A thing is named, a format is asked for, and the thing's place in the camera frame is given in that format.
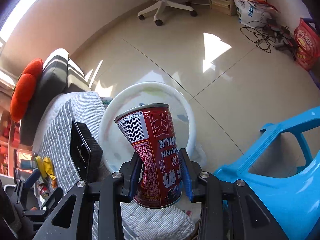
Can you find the pink drink can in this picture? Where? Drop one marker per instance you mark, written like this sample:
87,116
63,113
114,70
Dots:
43,191

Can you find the red snack bag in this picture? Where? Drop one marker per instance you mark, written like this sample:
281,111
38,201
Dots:
307,38

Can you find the grey striped quilted cover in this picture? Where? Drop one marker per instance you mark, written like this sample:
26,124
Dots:
72,120

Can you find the white plastic bag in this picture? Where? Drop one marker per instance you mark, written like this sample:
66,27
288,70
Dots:
254,14

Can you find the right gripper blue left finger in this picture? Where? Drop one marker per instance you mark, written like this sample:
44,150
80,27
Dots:
72,218

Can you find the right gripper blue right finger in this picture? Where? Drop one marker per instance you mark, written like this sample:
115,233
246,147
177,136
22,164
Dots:
228,210

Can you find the red tomato cushion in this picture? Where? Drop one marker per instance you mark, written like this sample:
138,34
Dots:
25,88

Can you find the black plastic tray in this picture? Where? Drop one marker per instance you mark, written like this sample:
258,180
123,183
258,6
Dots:
85,152

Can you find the green yellow sponge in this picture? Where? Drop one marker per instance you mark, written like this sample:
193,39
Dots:
40,165

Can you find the black seat cushion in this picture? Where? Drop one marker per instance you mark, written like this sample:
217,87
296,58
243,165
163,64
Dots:
60,75

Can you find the yellow snack wrapper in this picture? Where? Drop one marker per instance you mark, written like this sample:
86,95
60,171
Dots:
49,169

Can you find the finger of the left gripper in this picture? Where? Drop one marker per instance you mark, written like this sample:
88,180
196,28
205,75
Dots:
32,179
53,199

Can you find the pink white bookshelf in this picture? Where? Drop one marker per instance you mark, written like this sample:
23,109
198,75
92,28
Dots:
12,150

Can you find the red milk drink can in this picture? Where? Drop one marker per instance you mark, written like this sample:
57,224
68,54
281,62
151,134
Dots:
150,131

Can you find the white patterned trash bin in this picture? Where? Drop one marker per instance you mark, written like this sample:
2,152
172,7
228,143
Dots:
117,148

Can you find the white office chair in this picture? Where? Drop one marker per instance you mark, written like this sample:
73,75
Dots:
161,5

